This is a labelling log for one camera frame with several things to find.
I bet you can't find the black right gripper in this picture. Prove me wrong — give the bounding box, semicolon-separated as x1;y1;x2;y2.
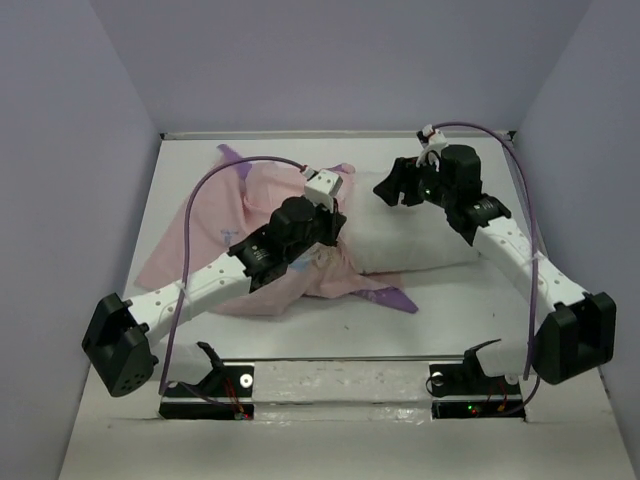
371;153;455;209

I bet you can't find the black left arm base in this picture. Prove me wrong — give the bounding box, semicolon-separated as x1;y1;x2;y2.
158;341;255;421

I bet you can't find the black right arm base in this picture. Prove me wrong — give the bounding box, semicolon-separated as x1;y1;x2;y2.
425;340;526;420

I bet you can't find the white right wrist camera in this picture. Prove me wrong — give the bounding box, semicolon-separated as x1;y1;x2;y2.
416;124;449;164

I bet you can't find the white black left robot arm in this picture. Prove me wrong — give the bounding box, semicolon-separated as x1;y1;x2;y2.
81;196;346;398

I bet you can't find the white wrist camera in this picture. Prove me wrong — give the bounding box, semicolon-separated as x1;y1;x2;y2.
304;169;343;211
416;124;449;164

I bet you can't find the aluminium right table rail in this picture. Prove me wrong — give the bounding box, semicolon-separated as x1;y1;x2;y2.
502;131;540;239

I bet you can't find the aluminium table rail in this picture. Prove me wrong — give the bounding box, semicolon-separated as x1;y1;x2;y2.
159;128;516;141
502;131;540;239

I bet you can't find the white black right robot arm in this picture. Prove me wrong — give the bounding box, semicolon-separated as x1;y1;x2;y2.
373;145;617;392

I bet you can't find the pink printed pillowcase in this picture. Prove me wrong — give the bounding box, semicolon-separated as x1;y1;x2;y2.
134;144;418;316

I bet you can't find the aluminium back table rail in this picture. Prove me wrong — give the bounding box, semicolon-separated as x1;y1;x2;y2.
159;128;516;141

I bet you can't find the white pillow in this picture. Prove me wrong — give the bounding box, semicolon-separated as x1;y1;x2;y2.
341;172;479;274

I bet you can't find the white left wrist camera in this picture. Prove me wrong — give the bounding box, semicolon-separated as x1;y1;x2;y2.
304;169;343;211

